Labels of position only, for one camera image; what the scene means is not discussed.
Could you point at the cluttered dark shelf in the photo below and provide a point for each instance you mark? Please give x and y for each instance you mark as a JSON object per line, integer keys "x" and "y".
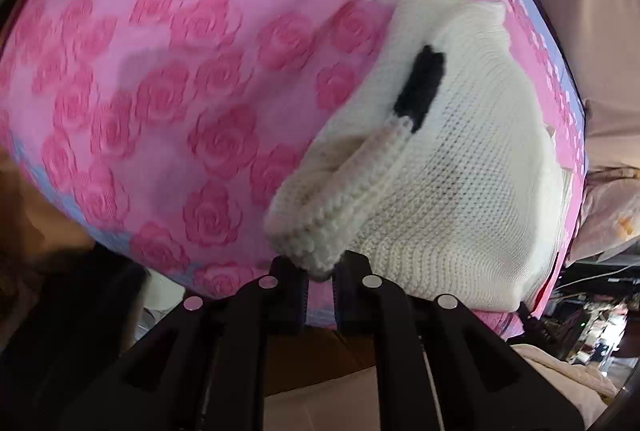
{"x": 595, "y": 311}

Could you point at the cream fabric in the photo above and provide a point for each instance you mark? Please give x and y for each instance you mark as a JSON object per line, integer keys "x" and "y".
{"x": 565, "y": 386}

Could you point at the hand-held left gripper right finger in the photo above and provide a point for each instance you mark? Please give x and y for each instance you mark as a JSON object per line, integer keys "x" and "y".
{"x": 341, "y": 296}

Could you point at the beige cloth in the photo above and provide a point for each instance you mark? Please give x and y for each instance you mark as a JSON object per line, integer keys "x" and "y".
{"x": 580, "y": 11}

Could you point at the white knit sweater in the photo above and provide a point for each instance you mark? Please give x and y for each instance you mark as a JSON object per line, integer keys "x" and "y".
{"x": 440, "y": 171}

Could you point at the pink rose print blanket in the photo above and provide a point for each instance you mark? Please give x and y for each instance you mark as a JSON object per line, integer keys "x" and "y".
{"x": 190, "y": 101}

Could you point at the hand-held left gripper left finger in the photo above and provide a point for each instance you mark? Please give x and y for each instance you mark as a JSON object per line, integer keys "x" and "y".
{"x": 298, "y": 296}

